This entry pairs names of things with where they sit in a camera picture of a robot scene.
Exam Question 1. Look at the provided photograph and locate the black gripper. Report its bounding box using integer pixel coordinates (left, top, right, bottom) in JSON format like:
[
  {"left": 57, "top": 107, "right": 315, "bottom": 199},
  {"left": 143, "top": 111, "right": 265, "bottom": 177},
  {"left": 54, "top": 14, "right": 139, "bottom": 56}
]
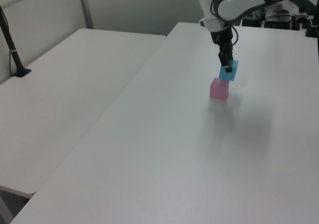
[{"left": 209, "top": 24, "right": 236, "bottom": 73}]

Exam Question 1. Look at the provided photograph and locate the blue cube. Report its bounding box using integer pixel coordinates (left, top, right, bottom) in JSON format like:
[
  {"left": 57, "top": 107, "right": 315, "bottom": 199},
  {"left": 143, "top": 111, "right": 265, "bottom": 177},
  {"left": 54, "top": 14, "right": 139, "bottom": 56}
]
[{"left": 219, "top": 59, "right": 240, "bottom": 82}]

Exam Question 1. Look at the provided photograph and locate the pink cube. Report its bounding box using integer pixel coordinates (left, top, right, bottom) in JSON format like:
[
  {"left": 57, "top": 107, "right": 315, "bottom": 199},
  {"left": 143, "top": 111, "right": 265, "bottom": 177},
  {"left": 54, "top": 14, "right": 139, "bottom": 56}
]
[{"left": 209, "top": 78, "right": 230, "bottom": 100}]

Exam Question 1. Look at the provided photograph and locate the black electronics box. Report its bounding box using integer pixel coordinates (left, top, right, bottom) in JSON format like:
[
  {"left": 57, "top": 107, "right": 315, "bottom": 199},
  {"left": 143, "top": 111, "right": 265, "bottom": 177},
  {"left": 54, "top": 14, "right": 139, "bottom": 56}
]
[{"left": 264, "top": 14, "right": 293, "bottom": 30}]

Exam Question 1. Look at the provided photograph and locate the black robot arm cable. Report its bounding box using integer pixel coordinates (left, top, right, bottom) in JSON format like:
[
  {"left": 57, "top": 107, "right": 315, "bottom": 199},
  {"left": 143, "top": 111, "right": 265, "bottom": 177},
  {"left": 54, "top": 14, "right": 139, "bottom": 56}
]
[{"left": 210, "top": 0, "right": 240, "bottom": 45}]

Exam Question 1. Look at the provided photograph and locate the black clamp camera stand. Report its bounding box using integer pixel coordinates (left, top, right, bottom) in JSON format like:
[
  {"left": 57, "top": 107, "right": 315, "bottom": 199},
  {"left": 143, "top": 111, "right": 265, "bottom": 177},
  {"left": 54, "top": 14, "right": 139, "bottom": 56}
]
[{"left": 305, "top": 0, "right": 319, "bottom": 38}]

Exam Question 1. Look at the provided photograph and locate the black camera stand pole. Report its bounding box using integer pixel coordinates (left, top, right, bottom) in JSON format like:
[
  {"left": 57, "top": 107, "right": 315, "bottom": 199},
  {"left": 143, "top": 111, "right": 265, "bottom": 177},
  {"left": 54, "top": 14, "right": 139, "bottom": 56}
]
[{"left": 0, "top": 5, "right": 32, "bottom": 78}]

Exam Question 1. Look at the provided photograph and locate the black stand cable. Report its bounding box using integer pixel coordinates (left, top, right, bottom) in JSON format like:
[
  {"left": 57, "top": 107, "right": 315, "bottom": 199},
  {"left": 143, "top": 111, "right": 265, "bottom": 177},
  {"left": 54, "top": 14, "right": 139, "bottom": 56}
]
[{"left": 0, "top": 8, "right": 16, "bottom": 76}]

